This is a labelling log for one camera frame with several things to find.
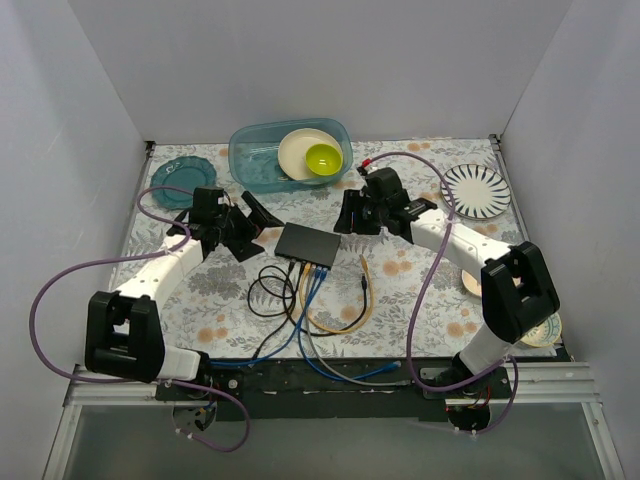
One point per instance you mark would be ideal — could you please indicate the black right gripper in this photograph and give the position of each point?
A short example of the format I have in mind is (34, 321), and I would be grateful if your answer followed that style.
(357, 214)

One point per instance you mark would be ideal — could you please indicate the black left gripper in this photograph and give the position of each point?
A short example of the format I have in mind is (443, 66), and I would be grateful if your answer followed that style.
(242, 230)

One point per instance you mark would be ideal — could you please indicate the black network switch box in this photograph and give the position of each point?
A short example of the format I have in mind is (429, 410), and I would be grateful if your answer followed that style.
(308, 245)

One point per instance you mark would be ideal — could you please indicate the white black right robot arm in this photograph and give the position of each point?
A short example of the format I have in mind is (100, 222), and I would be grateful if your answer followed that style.
(517, 292)

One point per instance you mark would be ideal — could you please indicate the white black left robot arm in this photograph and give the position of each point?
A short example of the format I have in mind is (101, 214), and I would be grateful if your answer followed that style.
(124, 336)

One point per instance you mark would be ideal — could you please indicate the blue transparent plastic container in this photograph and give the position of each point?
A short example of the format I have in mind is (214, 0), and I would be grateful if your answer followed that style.
(253, 155)

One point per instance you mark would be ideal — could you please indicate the lime green bowl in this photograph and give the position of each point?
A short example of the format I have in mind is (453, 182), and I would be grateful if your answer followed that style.
(323, 160)

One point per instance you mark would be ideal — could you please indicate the floral patterned table mat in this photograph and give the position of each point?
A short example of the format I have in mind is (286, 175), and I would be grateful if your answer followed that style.
(382, 297)

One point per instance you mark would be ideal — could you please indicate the teal scalloped plate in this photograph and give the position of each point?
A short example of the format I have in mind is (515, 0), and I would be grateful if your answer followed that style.
(180, 177)

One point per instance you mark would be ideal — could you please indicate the cream round plate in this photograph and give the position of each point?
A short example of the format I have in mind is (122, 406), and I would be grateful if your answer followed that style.
(294, 147)

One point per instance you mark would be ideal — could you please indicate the cream square panda dish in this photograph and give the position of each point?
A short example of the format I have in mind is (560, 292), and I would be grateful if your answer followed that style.
(472, 286)

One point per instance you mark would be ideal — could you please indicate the blue striped white plate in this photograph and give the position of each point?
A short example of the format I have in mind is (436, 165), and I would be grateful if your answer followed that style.
(476, 191)

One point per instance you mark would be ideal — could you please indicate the green patterned yellow-centre bowl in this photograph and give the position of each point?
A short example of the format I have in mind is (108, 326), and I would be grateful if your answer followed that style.
(544, 335)

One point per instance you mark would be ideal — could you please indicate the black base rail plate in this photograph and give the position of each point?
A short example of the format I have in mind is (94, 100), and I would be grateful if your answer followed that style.
(291, 389)

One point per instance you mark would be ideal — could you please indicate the aluminium frame rail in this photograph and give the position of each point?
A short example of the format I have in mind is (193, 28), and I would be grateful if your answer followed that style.
(536, 383)

